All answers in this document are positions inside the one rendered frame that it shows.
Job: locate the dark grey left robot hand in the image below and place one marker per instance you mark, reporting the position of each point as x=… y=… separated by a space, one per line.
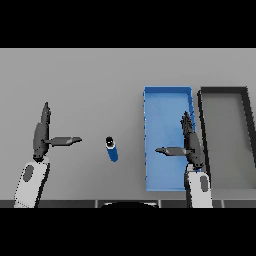
x=40 y=136

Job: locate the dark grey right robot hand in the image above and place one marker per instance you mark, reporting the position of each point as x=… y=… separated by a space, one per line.
x=193 y=146

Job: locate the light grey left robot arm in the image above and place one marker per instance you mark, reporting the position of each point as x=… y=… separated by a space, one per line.
x=29 y=183

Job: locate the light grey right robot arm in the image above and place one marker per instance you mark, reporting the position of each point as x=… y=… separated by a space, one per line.
x=199 y=186

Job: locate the blue bin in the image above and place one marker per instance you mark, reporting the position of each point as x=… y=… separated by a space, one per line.
x=165 y=140

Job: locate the dark grey bin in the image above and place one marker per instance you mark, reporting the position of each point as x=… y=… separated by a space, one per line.
x=226 y=140

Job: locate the blue pipe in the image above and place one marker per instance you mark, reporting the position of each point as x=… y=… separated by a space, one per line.
x=112 y=149

